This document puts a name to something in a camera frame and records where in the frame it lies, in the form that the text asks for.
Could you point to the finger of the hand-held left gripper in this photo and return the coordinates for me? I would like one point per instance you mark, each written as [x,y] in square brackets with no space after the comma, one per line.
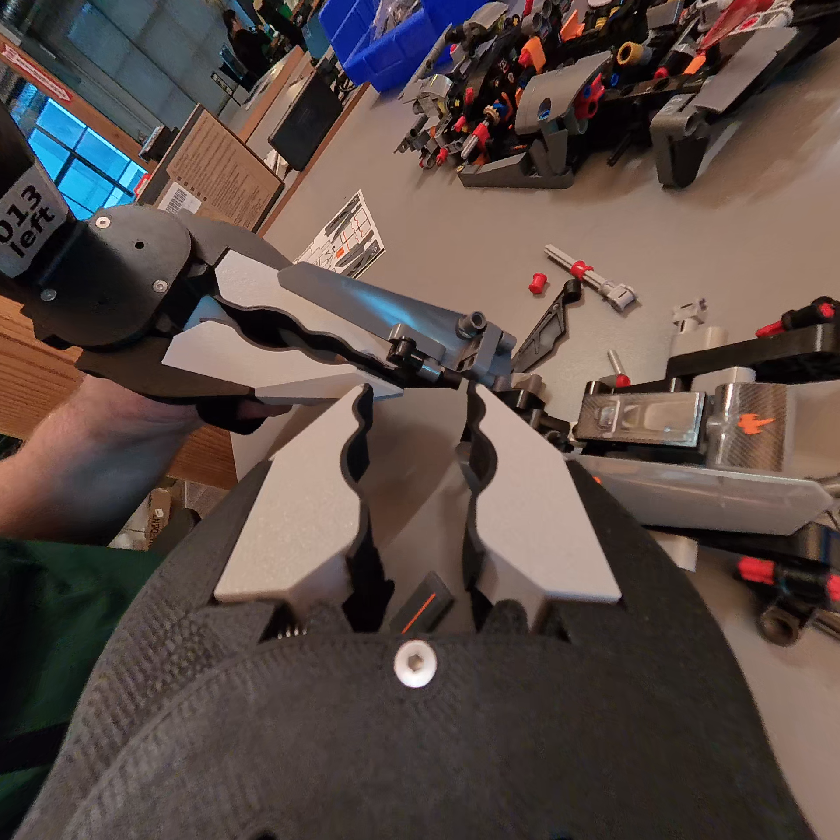
[262,367]
[249,279]

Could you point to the brown cardboard box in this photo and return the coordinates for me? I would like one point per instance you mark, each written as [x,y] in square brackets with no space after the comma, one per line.
[216,164]

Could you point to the sticker sheet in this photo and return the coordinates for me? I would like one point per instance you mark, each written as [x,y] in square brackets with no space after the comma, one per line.
[348,236]

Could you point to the lego car chassis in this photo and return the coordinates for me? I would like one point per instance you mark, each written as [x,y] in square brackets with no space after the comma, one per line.
[558,85]

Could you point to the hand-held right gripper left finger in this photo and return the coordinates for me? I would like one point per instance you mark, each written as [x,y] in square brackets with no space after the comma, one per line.
[295,512]

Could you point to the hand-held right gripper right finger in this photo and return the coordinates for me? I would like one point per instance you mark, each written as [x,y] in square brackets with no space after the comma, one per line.
[538,525]

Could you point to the black lego tile red stripe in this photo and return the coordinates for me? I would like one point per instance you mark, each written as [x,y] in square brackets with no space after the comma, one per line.
[420,604]

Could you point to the small black lego panel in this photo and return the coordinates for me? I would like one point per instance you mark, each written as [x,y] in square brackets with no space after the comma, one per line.
[548,328]

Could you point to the grey lego axle red bushes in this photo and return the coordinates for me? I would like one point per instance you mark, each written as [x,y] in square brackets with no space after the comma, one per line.
[590,272]

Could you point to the clear plastic bags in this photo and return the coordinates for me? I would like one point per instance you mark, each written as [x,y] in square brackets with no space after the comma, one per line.
[394,10]

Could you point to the light grey lego connector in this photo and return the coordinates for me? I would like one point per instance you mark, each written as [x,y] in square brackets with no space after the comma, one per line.
[689,315]

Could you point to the small red lego bush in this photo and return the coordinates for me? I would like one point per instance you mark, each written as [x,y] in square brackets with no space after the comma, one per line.
[538,283]

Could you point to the person's left hand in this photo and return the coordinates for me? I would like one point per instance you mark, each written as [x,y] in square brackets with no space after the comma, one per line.
[138,426]

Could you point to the person's left forearm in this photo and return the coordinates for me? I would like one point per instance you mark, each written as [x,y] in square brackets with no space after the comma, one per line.
[39,499]

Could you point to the black rectangular device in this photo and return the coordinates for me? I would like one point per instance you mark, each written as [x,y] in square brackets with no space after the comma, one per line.
[305,124]

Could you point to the blue plastic bin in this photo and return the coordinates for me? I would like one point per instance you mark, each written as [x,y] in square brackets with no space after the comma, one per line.
[387,59]

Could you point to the grey lego assembly orange stripe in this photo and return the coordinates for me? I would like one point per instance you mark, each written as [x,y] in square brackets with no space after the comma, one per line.
[656,413]

